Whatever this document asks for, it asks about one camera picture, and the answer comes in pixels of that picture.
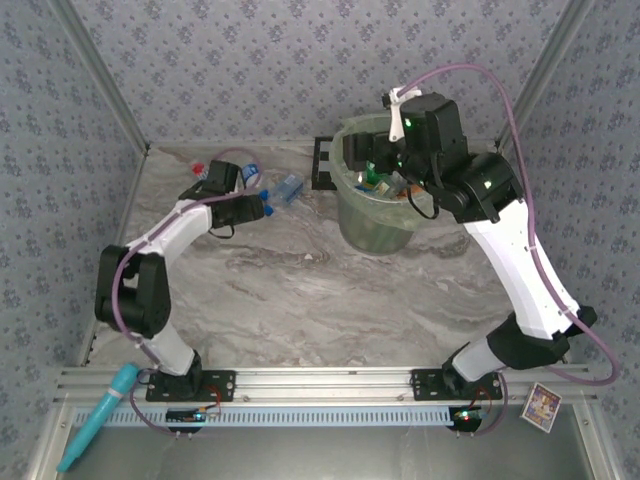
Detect clear bottle royal blue label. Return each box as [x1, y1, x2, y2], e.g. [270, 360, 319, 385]
[240, 162, 265, 190]

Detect clear bottle light blue label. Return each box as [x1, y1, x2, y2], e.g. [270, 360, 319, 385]
[259, 172, 306, 206]

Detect green mesh waste bin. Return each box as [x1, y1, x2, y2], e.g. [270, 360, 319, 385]
[331, 113, 437, 255]

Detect black chessboard box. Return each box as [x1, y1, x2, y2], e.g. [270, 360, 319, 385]
[310, 136, 337, 192]

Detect left small circuit board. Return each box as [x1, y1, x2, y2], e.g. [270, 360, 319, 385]
[165, 407, 222, 425]

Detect small circuit board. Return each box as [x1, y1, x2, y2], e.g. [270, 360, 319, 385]
[165, 407, 222, 425]
[448, 406, 489, 426]

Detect teal marker pen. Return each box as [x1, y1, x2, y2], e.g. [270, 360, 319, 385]
[55, 363, 142, 474]

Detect right small circuit board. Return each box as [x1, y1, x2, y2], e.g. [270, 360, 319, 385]
[448, 406, 489, 426]

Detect small colourful card box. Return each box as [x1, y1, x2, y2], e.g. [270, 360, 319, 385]
[519, 382, 563, 434]

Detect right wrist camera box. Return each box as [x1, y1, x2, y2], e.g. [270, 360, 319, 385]
[380, 85, 422, 144]

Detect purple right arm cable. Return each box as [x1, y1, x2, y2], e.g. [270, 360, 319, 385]
[399, 63, 623, 439]

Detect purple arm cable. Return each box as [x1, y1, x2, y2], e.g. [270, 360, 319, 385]
[399, 63, 623, 439]
[110, 146, 265, 440]

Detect thin black right gripper cable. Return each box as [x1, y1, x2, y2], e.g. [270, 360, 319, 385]
[406, 174, 442, 222]

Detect aluminium table edge rail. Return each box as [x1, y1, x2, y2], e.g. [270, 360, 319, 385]
[74, 142, 151, 369]

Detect aluminium frame post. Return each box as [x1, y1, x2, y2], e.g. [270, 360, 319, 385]
[494, 0, 599, 151]
[47, 0, 151, 154]

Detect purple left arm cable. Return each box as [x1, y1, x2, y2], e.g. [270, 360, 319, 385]
[110, 146, 265, 440]

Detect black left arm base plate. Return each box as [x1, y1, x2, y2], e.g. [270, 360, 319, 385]
[144, 368, 237, 404]

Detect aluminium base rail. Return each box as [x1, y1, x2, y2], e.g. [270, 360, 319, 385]
[52, 366, 594, 404]

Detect light blue slotted cable duct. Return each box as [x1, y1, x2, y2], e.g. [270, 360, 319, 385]
[72, 405, 481, 429]

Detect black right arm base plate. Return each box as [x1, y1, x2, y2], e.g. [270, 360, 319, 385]
[410, 368, 504, 402]

